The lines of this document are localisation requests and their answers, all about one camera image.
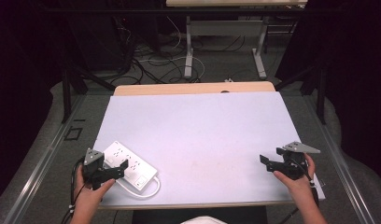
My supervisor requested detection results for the black stand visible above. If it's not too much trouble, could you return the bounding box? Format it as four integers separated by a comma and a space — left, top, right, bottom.
60, 63, 117, 124
274, 63, 328, 117

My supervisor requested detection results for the white desk with metal legs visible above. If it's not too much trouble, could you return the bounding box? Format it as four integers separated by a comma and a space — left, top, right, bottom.
165, 0, 308, 80

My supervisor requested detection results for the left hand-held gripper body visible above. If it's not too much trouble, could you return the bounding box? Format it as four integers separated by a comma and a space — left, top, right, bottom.
81, 147, 106, 191

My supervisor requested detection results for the black floor hatch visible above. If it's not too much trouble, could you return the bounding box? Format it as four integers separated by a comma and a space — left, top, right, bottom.
63, 126, 84, 142

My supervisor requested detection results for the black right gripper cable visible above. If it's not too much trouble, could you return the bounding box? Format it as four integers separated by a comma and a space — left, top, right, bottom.
290, 160, 321, 207

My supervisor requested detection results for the person's left hand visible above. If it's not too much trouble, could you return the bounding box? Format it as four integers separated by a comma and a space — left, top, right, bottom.
73, 173, 117, 216

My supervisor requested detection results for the white table mat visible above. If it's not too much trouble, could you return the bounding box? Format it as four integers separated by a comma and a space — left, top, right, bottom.
92, 91, 326, 208

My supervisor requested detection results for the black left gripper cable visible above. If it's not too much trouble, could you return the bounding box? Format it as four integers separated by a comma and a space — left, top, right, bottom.
61, 156, 89, 224

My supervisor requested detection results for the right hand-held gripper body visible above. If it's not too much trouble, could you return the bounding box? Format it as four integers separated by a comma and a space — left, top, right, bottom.
275, 141, 321, 181

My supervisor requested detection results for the metal floor rail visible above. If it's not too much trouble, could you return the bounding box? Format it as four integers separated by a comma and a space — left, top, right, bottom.
303, 96, 377, 224
3, 94, 87, 224

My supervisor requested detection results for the tangle of floor cables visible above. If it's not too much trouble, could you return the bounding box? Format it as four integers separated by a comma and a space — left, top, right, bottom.
113, 15, 255, 85

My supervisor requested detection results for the person's right hand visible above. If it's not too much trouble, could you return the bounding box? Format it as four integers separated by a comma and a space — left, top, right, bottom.
273, 153, 318, 202

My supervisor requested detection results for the white power strip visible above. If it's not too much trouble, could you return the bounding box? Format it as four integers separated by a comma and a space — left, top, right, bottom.
102, 140, 159, 191

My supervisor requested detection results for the wooden table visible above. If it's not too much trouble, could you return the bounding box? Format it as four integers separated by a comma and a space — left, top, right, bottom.
98, 80, 308, 211

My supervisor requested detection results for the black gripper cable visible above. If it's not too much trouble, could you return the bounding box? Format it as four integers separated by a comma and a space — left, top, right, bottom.
61, 156, 89, 224
290, 160, 321, 207

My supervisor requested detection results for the person's white clothing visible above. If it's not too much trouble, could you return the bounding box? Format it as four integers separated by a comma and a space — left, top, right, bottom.
180, 216, 228, 224

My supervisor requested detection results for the white power strip cable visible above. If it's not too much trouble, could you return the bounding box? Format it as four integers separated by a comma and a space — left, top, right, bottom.
115, 175, 162, 199

